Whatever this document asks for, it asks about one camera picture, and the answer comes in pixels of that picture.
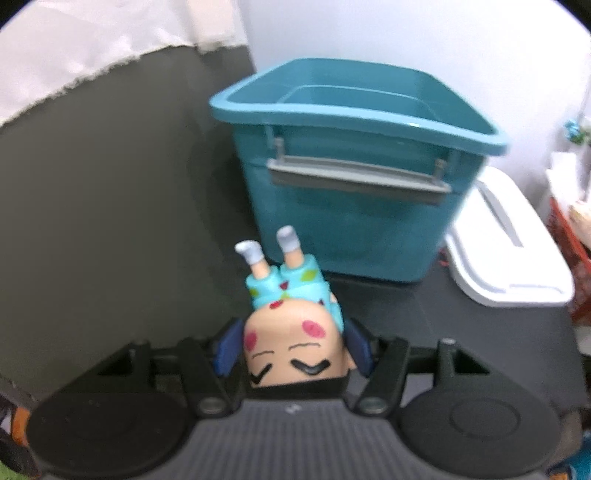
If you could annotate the white plastic lid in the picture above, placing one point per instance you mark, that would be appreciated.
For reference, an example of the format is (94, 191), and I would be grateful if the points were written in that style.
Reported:
(503, 244)

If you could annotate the white curtain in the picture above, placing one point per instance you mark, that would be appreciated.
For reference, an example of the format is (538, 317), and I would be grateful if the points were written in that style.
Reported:
(60, 50)

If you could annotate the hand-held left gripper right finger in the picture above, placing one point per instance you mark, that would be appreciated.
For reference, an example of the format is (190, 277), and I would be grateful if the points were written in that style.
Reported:
(360, 347)

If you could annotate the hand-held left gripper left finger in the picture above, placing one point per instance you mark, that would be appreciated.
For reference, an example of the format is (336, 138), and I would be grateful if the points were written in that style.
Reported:
(229, 346)

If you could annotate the cartoon boy figurine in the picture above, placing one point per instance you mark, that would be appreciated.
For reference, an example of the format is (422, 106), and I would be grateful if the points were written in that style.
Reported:
(295, 332)

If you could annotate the small teal ornament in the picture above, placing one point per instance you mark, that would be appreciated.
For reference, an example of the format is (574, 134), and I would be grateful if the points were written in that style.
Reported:
(575, 130)

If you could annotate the teal plastic storage bin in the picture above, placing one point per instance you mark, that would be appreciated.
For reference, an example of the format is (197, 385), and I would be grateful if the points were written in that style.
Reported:
(351, 166)

